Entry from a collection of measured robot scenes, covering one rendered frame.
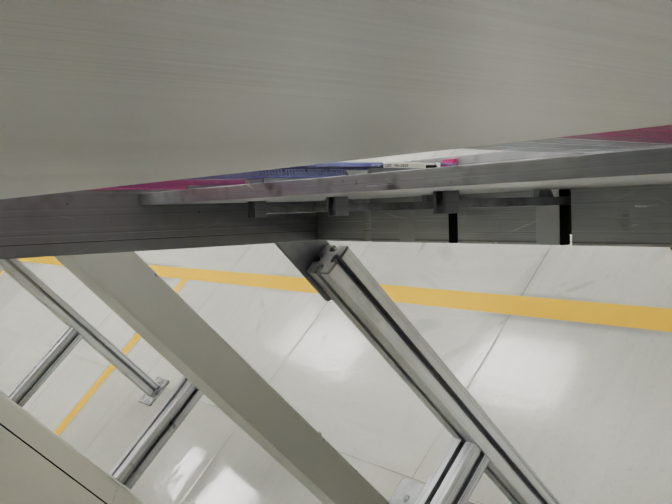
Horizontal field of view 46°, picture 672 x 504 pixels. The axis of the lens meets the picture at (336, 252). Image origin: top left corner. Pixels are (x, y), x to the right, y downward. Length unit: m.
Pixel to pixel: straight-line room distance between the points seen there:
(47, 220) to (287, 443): 0.58
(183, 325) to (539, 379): 0.73
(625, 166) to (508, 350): 1.27
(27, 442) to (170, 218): 0.87
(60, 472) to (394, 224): 0.99
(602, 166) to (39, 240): 0.47
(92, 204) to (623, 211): 0.42
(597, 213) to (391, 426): 1.11
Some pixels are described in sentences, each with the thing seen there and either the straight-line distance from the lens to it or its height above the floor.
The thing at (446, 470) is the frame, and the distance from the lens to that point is 1.03.
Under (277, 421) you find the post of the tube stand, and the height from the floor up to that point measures 0.42.
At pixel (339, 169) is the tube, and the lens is 0.57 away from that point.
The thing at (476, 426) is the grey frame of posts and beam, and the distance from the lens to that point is 1.04.
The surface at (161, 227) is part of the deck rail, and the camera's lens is 0.71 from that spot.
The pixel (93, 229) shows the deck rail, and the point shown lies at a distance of 0.69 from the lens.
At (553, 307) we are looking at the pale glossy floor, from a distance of 1.61.
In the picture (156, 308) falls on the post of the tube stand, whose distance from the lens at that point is 1.01.
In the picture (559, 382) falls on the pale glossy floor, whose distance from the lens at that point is 1.48.
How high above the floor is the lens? 1.03
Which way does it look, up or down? 27 degrees down
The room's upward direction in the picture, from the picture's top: 40 degrees counter-clockwise
